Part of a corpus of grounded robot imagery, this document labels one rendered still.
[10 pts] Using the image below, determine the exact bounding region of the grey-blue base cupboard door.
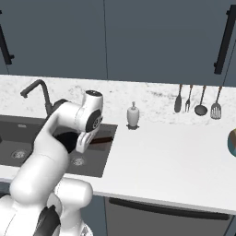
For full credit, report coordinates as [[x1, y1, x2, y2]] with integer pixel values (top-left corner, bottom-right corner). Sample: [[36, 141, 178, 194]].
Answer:
[[80, 194, 108, 236]]

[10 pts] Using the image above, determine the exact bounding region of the teal and tan round object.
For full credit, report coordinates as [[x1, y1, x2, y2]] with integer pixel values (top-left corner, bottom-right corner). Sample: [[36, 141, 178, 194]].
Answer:
[[227, 128, 236, 159]]

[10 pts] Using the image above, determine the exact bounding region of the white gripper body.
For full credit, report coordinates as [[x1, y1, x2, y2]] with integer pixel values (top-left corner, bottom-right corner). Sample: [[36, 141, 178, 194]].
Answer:
[[75, 132, 94, 154]]

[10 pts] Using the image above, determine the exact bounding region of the black pan with brown handle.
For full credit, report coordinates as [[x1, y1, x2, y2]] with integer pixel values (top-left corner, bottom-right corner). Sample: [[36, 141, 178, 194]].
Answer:
[[53, 131, 113, 155]]

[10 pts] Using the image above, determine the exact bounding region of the black cupboard door handle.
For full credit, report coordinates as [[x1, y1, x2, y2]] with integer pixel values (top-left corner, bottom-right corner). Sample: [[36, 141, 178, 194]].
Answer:
[[213, 4, 236, 76], [0, 9, 16, 66]]

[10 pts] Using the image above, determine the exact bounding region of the black dishwasher handle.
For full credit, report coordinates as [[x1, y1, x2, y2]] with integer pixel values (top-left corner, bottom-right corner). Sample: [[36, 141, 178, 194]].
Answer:
[[108, 196, 231, 221]]

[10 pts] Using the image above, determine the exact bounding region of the dark hanging ladle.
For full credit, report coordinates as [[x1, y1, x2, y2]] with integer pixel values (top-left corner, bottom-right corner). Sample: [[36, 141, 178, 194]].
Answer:
[[194, 85, 209, 117]]

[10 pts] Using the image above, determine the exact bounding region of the grey-blue wall cupboard door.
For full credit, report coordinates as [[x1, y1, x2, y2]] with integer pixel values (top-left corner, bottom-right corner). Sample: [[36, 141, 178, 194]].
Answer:
[[0, 0, 108, 81], [223, 45, 236, 88], [103, 0, 236, 88]]

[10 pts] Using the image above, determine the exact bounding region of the grey slotted hanging spatula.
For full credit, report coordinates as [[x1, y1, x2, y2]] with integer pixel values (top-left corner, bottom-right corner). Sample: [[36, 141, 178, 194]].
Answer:
[[209, 86, 223, 121]]

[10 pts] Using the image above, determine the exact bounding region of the dark hanging spoon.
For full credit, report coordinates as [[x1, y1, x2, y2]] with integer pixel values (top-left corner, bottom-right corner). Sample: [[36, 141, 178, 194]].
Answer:
[[173, 84, 184, 114]]

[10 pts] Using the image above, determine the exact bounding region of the dark grey tap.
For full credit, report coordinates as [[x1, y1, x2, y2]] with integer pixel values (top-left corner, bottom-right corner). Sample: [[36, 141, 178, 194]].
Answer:
[[19, 78, 72, 118]]

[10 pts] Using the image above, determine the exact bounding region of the grey dishwasher front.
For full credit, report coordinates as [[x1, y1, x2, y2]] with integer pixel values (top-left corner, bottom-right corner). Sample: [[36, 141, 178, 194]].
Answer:
[[104, 196, 236, 236]]

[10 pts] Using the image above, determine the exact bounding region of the white soap dispenser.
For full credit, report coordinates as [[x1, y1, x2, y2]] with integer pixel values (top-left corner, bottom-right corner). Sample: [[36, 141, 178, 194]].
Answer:
[[126, 100, 141, 131]]

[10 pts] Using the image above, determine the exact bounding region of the dark hanging fork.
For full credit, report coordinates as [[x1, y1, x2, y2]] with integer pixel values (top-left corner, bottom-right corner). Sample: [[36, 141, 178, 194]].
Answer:
[[184, 84, 195, 113]]

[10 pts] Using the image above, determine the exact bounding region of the dark grey sink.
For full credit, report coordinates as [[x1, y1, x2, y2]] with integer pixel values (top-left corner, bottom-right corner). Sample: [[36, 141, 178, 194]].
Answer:
[[0, 114, 119, 179]]

